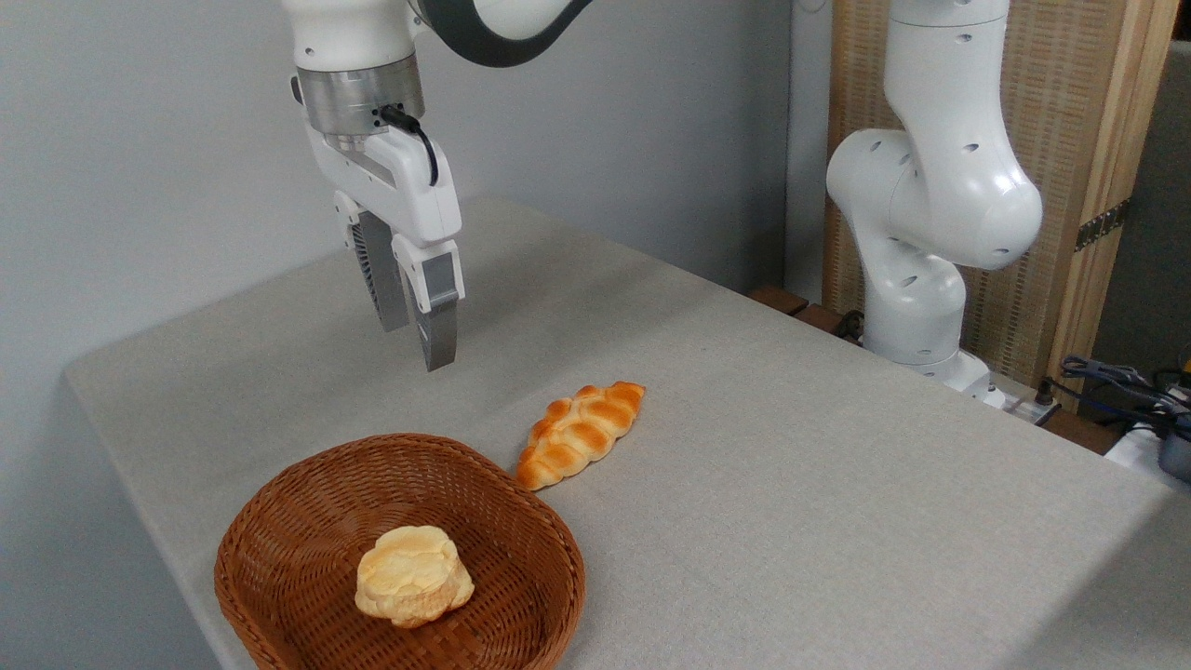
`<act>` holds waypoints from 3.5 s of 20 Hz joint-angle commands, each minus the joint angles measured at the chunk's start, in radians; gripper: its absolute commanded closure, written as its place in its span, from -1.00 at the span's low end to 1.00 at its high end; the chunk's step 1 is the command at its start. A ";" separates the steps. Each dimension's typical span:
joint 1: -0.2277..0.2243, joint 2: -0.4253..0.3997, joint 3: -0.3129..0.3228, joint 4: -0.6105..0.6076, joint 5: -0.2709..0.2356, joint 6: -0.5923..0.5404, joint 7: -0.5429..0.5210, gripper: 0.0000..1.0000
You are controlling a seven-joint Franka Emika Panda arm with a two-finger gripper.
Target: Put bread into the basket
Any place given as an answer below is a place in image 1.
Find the braided golden bread loaf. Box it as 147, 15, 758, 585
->
515, 381, 646, 492

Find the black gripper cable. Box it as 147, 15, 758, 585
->
379, 104, 440, 187

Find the brown wicker basket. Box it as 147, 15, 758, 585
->
214, 433, 587, 670

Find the metal screen hinge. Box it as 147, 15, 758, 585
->
1075, 199, 1132, 252

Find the blue-grey cable bundle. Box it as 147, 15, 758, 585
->
1051, 355, 1191, 424

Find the grey-blue device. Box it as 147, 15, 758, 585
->
1158, 430, 1191, 484

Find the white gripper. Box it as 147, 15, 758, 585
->
306, 128, 464, 372

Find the round pale bread bun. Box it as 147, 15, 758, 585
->
355, 525, 475, 629

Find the grey tablecloth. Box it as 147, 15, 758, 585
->
63, 195, 1191, 670

